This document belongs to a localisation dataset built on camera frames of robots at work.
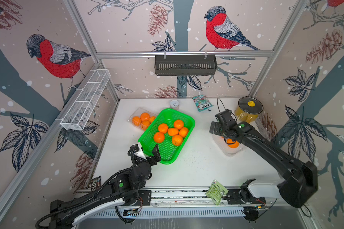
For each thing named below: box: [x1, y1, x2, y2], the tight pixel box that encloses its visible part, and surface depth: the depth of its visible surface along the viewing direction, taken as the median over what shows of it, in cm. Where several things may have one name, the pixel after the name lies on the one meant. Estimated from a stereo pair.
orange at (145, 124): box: [140, 120, 151, 131], surface depth 98 cm
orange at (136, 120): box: [131, 115, 142, 127], surface depth 103 cm
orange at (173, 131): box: [167, 127, 179, 136], surface depth 96 cm
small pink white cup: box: [170, 99, 180, 111], surface depth 113 cm
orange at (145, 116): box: [139, 112, 151, 122], surface depth 105 cm
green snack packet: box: [204, 178, 229, 206], surface depth 76 cm
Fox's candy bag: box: [192, 94, 215, 113], surface depth 116 cm
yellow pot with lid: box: [235, 96, 264, 123], surface depth 100 cm
